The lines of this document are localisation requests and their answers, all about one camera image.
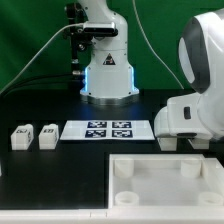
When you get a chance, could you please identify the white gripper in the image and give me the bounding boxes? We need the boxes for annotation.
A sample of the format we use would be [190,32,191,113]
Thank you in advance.
[154,93,212,140]

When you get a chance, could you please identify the white square tabletop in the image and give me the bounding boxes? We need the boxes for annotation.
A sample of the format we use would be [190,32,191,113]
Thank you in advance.
[108,154,224,209]

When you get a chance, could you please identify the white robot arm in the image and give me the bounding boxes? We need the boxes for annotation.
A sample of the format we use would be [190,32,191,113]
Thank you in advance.
[78,0,224,140]

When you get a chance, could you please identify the white marker sheet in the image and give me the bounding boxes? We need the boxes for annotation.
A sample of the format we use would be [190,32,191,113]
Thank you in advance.
[60,120,154,140]

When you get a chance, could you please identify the black fixed camera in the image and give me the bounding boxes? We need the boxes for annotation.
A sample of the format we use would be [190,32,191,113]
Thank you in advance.
[83,21,118,37]

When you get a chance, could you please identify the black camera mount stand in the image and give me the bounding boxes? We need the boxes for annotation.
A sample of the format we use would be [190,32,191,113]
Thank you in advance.
[65,3,92,88]

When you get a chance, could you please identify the black cables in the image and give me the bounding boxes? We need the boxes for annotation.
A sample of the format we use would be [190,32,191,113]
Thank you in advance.
[0,73,83,98]

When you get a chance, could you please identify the grey camera cable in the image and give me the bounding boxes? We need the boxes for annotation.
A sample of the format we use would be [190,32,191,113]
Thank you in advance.
[0,23,84,95]

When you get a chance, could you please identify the white front table rail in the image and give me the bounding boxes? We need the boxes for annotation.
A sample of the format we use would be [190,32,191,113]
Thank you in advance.
[0,207,224,224]

